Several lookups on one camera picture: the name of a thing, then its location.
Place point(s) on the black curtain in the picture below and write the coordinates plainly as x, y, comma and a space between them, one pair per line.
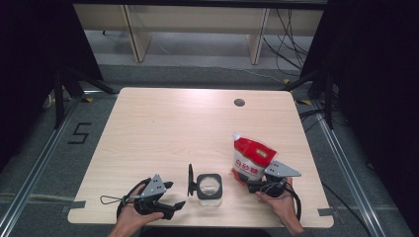
29, 49
378, 82

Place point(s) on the grey tape strip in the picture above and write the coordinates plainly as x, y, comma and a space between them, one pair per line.
325, 212
77, 205

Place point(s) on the red and white sugar pouch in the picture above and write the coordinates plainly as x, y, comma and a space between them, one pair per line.
252, 158

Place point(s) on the person's right hand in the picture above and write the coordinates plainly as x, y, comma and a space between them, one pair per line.
283, 205

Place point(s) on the person's left hand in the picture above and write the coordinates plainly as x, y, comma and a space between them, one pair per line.
128, 217

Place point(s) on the round grey table grommet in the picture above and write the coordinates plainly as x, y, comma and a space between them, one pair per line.
239, 102

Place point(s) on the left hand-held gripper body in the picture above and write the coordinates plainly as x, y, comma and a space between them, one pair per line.
154, 187

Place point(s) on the yellow tape piece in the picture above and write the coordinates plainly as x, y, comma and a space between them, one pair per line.
286, 81
87, 99
304, 102

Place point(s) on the clear jar with black lid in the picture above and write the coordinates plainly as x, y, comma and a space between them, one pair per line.
201, 179

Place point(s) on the light wooden shelf unit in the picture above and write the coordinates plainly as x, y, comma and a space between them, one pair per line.
197, 19

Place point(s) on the black metal stand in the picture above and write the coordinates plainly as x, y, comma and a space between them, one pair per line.
59, 98
328, 98

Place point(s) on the person's dark clothing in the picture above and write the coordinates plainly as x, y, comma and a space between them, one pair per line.
204, 233

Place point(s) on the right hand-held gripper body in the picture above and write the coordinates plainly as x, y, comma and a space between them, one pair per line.
280, 170

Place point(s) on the metal floor rail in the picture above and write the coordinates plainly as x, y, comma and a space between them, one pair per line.
346, 171
39, 164

